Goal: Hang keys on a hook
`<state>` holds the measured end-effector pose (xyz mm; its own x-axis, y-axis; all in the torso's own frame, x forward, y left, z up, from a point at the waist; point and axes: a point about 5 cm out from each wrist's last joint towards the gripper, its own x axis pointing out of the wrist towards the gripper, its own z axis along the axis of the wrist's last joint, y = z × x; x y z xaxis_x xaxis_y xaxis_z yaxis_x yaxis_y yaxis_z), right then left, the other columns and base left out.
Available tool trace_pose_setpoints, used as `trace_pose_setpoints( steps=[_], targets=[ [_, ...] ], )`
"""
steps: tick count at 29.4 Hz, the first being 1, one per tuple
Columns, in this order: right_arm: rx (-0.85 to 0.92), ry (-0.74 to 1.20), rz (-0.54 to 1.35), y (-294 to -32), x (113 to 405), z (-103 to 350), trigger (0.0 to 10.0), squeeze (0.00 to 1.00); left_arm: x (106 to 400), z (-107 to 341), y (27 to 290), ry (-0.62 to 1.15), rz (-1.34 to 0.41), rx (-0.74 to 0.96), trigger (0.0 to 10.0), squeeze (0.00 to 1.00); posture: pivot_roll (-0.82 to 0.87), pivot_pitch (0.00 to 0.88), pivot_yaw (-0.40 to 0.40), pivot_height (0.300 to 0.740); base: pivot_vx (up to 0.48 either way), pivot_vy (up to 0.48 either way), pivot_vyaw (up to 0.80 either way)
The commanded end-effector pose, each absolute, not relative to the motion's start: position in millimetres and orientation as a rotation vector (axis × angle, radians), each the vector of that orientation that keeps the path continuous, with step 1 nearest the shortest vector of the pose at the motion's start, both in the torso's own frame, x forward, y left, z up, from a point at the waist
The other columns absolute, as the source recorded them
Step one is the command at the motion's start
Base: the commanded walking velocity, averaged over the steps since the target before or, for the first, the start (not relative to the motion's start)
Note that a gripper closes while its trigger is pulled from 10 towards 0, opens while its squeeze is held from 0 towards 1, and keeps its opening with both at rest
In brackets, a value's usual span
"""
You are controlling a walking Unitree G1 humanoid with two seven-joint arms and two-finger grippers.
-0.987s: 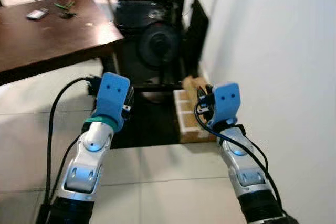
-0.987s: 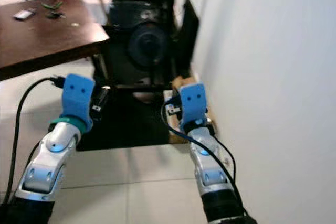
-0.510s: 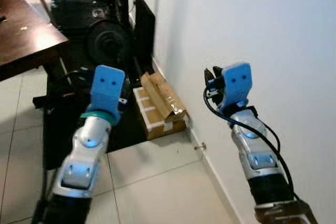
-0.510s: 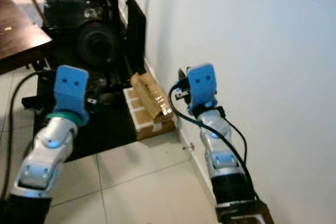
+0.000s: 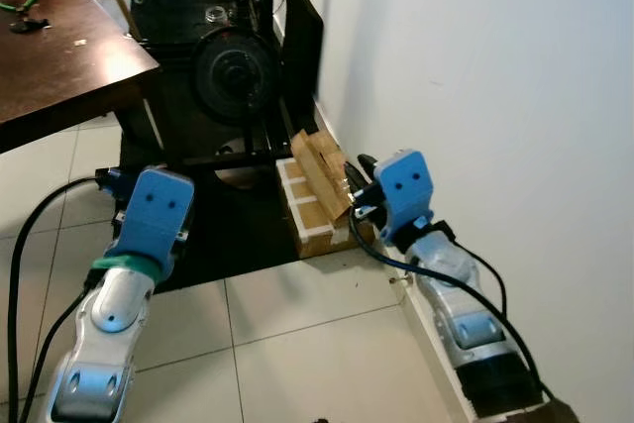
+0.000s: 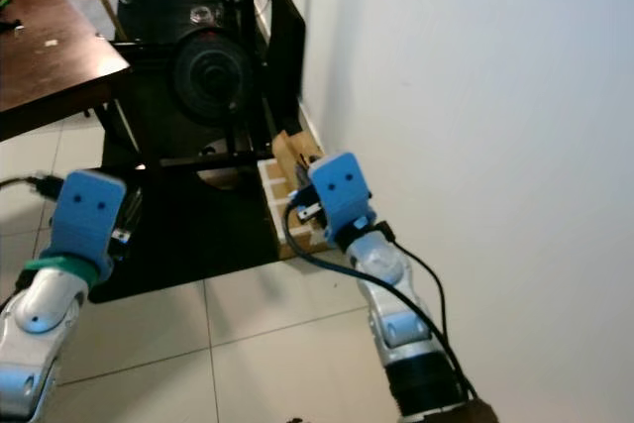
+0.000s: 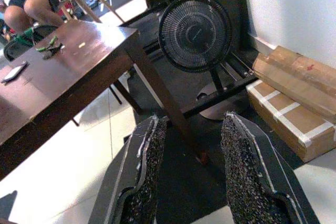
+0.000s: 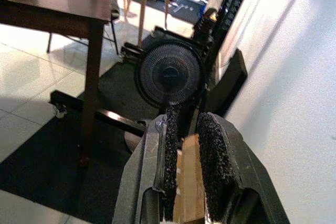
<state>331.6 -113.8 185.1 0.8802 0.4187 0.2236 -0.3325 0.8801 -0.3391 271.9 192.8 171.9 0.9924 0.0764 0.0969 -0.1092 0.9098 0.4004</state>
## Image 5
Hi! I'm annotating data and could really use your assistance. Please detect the green handled pliers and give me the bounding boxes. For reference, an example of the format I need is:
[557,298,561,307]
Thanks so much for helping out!
[0,0,42,17]

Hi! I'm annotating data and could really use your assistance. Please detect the black flat panel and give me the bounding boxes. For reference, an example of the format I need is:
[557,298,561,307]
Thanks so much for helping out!
[281,0,327,138]

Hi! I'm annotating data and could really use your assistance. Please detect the black floor mat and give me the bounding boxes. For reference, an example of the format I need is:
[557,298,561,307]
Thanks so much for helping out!
[109,159,310,291]

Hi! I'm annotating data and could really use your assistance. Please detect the folded brown cardboard pieces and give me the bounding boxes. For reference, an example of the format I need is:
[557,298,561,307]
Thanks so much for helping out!
[289,128,351,222]

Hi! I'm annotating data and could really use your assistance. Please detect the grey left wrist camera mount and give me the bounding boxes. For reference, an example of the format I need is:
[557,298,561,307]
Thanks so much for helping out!
[106,166,197,281]

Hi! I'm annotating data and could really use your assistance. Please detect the black key bunch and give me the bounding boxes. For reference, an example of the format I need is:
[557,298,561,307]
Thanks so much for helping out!
[9,18,52,36]

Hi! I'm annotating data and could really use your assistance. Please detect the black machine with round wheel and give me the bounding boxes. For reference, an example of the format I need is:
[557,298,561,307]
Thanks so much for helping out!
[118,0,298,172]

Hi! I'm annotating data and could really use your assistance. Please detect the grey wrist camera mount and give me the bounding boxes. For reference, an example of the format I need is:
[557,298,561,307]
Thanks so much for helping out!
[106,166,197,281]
[375,149,436,247]

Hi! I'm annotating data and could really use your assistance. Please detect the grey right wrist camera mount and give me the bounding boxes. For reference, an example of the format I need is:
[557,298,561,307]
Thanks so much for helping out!
[375,149,436,247]

